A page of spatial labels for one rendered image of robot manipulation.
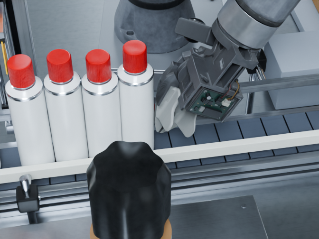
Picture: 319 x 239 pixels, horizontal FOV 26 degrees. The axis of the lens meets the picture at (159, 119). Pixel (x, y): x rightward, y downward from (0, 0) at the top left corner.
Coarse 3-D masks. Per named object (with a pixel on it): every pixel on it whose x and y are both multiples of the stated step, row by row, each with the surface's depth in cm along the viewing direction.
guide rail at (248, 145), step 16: (208, 144) 104; (224, 144) 104; (240, 144) 104; (256, 144) 104; (272, 144) 105; (288, 144) 105; (304, 144) 106; (80, 160) 101; (176, 160) 104; (0, 176) 100; (16, 176) 100; (32, 176) 101; (48, 176) 101
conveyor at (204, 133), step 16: (304, 112) 113; (176, 128) 111; (208, 128) 111; (224, 128) 111; (240, 128) 111; (256, 128) 111; (272, 128) 111; (288, 128) 111; (304, 128) 111; (160, 144) 108; (176, 144) 108; (192, 144) 108; (0, 160) 106; (16, 160) 106; (192, 160) 106; (208, 160) 106; (224, 160) 106; (240, 160) 106; (64, 176) 104; (80, 176) 104
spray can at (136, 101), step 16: (128, 48) 93; (144, 48) 93; (128, 64) 94; (144, 64) 94; (128, 80) 95; (144, 80) 95; (128, 96) 96; (144, 96) 97; (128, 112) 99; (144, 112) 99; (128, 128) 101; (144, 128) 101
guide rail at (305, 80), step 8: (264, 80) 107; (272, 80) 107; (280, 80) 107; (288, 80) 107; (296, 80) 107; (304, 80) 107; (312, 80) 107; (240, 88) 106; (248, 88) 106; (256, 88) 106; (264, 88) 107; (272, 88) 107; (280, 88) 107; (0, 112) 102; (8, 112) 102; (0, 120) 102
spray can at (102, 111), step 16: (96, 64) 91; (96, 80) 93; (112, 80) 94; (96, 96) 94; (112, 96) 95; (96, 112) 96; (112, 112) 97; (96, 128) 98; (112, 128) 99; (96, 144) 101
